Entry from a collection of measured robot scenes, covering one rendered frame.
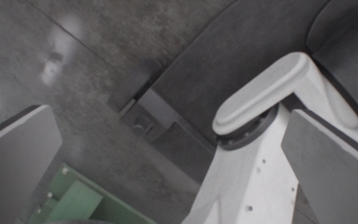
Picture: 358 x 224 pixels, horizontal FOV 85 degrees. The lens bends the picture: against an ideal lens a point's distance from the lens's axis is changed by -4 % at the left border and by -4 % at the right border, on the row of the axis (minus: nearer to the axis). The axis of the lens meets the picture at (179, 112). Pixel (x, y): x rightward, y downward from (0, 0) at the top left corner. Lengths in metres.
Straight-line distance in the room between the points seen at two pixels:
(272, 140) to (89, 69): 0.67
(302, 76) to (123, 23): 0.54
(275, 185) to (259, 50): 0.28
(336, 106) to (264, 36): 0.20
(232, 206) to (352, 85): 0.23
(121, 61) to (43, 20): 0.31
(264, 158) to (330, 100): 0.13
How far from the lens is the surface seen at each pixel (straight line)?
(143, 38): 0.69
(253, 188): 0.31
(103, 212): 1.41
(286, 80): 0.35
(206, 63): 0.49
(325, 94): 0.36
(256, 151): 0.34
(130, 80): 0.54
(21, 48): 1.00
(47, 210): 1.59
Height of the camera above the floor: 0.63
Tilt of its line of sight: 57 degrees down
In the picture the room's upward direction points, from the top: 157 degrees counter-clockwise
